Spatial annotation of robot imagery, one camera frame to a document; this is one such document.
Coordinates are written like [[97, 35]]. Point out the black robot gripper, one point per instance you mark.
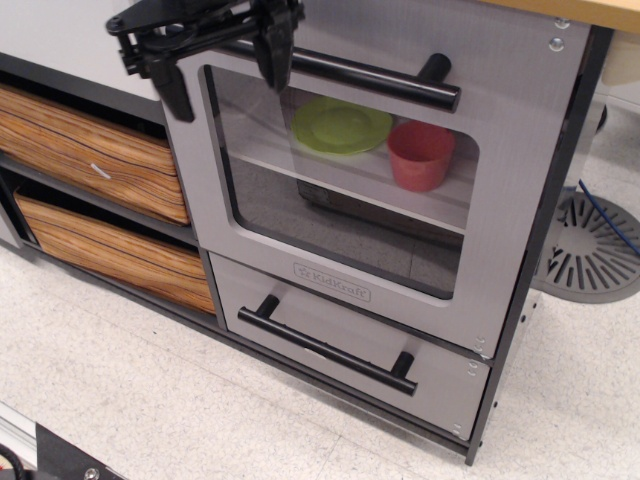
[[153, 35]]

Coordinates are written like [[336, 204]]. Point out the black oven door handle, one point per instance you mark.
[[427, 88]]

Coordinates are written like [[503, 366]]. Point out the grey toy oven door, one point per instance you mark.
[[444, 262]]

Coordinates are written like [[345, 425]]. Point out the white oven shelf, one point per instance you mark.
[[368, 177]]

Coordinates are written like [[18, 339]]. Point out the green plastic plate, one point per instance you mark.
[[337, 127]]

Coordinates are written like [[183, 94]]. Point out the upper wood-pattern storage bin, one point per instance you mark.
[[127, 167]]

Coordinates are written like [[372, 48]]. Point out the wood-pattern storage bin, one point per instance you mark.
[[166, 270], [127, 167]]

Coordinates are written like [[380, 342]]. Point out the white cabinet door panel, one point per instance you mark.
[[70, 37]]

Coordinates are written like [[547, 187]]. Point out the lower wood-pattern storage bin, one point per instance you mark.
[[166, 270]]

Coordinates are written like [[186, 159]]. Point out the red plastic cup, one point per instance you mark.
[[420, 154]]

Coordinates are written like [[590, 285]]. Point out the grey lower drawer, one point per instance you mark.
[[450, 386]]

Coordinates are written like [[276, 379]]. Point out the wooden countertop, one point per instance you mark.
[[620, 15]]

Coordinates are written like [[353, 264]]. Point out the grey slotted round base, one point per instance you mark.
[[594, 258]]

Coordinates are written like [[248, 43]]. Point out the black toy kitchen frame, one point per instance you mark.
[[153, 117]]

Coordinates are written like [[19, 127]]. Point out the black drawer handle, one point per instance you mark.
[[395, 378]]

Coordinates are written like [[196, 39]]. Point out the aluminium rail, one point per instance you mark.
[[18, 433]]

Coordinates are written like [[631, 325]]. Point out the black metal bracket with screw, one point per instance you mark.
[[59, 459]]

